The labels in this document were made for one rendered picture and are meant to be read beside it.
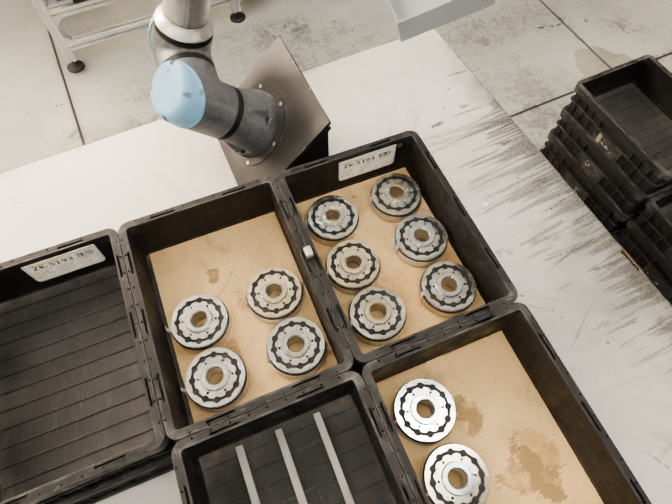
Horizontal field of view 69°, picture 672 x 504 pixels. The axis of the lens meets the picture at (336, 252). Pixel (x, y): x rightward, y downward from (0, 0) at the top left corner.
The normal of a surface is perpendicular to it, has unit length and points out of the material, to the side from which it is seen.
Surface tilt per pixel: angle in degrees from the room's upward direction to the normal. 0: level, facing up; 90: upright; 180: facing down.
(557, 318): 0
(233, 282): 0
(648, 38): 0
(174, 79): 45
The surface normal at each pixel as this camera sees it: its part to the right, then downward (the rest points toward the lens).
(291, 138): -0.62, -0.09
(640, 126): 0.00, -0.47
